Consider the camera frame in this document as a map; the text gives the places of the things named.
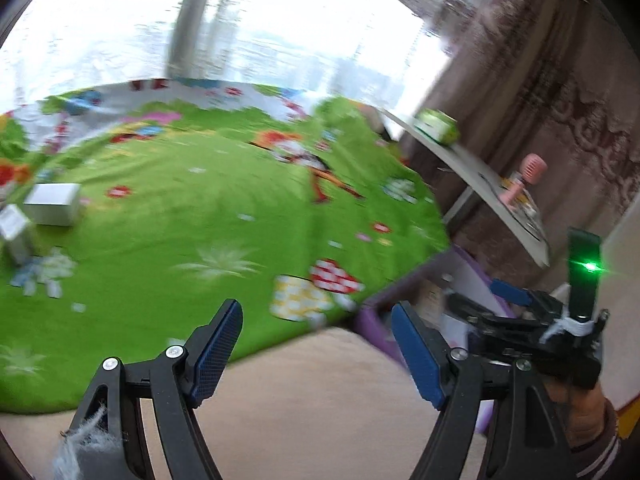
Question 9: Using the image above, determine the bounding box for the pink handheld fan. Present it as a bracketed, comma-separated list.
[499, 153, 548, 208]

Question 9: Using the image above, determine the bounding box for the right hand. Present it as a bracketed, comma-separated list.
[544, 377, 606, 448]

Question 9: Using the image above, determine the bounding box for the green tissue pack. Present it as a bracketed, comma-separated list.
[413, 110, 460, 145]

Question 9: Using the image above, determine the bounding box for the small blue white box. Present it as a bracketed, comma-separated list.
[0, 204, 36, 266]

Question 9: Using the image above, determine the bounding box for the brown patterned curtain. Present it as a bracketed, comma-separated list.
[405, 0, 639, 289]

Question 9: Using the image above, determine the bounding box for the white lace curtain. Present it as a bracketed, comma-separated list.
[1, 0, 449, 118]

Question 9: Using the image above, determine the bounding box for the window frame post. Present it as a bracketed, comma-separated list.
[165, 0, 207, 78]

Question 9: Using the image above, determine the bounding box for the striped sleeve forearm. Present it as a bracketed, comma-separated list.
[572, 400, 622, 479]

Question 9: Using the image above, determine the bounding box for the beige cardboard box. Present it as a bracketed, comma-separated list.
[414, 280, 445, 330]

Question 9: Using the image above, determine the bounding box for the green cartoon play mat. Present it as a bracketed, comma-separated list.
[1, 79, 449, 414]

